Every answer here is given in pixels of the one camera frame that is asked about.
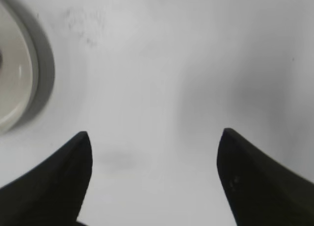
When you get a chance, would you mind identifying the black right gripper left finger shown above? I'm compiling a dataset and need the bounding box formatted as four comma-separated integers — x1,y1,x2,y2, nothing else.
0,131,92,226

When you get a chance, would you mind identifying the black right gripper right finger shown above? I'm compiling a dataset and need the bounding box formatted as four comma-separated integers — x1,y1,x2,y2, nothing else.
216,128,314,226

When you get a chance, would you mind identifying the beige round plate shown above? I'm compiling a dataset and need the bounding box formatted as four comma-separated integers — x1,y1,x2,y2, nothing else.
0,0,55,134

